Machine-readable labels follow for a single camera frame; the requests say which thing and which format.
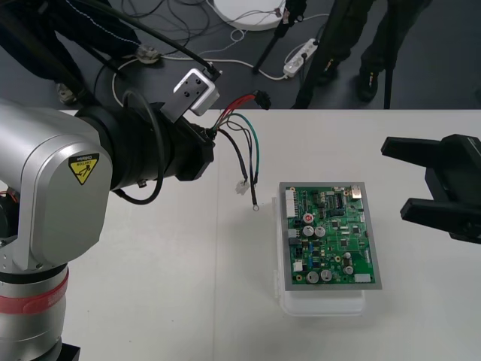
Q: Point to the white power strip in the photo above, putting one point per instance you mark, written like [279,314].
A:
[300,56]

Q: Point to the green circuit board grey frame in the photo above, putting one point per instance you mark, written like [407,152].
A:
[338,240]

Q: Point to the person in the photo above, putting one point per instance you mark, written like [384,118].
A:
[376,37]
[75,37]

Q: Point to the white round base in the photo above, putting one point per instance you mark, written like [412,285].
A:
[251,15]

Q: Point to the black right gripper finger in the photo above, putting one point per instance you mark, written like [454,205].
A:
[432,214]
[409,150]

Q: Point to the silver and black left arm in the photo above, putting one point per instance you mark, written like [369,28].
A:
[56,188]

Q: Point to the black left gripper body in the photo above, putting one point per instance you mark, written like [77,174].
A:
[195,158]

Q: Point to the milky plastic box with lid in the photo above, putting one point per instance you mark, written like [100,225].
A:
[323,302]

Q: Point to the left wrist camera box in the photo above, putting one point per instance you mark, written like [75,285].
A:
[195,90]

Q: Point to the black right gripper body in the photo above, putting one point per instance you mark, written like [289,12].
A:
[460,180]

